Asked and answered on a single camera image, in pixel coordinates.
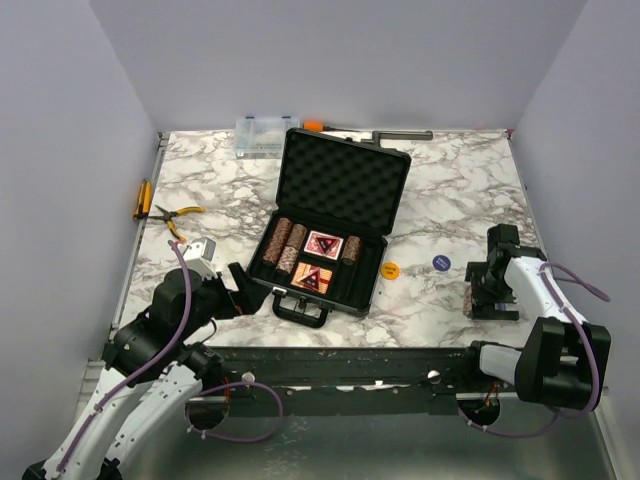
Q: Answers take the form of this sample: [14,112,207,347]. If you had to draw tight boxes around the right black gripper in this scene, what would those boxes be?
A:
[467,262,520,322]

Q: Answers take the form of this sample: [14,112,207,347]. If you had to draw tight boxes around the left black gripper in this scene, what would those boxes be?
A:
[179,261,270,340]

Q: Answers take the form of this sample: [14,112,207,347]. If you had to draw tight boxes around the all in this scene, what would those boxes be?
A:
[316,235,337,255]
[299,268,322,291]

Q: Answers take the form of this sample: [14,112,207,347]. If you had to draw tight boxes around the blue small blind button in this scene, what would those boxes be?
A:
[432,254,452,272]

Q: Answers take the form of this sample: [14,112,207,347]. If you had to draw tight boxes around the yellow big blind button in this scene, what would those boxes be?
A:
[380,262,400,280]

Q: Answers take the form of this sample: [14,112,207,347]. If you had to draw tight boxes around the black foam-lined carrying case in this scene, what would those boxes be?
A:
[248,128,411,328]

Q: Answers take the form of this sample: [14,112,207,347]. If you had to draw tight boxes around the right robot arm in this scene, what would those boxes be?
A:
[459,244,611,417]

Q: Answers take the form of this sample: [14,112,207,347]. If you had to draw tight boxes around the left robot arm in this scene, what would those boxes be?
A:
[23,263,270,479]

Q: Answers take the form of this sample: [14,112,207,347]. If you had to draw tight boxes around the tall poker chip stack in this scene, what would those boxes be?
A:
[263,217,293,266]

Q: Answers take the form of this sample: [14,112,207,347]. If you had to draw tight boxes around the front poker chip stack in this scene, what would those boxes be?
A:
[276,245,299,274]

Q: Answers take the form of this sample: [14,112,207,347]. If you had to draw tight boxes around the orange playing card deck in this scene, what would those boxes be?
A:
[291,262,333,295]

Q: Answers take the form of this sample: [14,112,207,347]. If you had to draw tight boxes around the middle poker chip stack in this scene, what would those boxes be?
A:
[286,223,307,250]

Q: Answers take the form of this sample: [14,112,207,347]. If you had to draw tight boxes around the red playing card deck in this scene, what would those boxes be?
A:
[303,231,344,261]

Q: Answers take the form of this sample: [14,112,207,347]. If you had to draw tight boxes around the yellow black utility knife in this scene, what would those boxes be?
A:
[132,179,153,220]

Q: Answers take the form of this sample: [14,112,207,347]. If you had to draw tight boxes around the clear plastic organizer box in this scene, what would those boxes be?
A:
[234,116,301,159]

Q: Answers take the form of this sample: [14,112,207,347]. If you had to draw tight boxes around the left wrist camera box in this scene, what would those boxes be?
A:
[182,237,216,278]

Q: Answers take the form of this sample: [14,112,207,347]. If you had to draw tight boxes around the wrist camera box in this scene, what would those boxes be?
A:
[487,224,520,254]
[182,237,216,278]

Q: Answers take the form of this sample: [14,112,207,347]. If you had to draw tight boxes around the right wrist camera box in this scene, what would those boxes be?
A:
[487,224,520,254]

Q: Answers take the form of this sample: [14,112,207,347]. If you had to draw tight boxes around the black metal base rail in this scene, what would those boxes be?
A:
[193,347,497,417]

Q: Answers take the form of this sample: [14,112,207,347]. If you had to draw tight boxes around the yellow handled pliers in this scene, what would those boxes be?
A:
[148,206,206,243]

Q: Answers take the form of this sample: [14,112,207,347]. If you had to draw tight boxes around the orange handled screwdriver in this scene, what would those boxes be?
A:
[302,121,358,132]

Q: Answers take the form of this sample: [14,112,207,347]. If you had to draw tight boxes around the grey metal t-handle bar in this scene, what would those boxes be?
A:
[345,130,434,148]

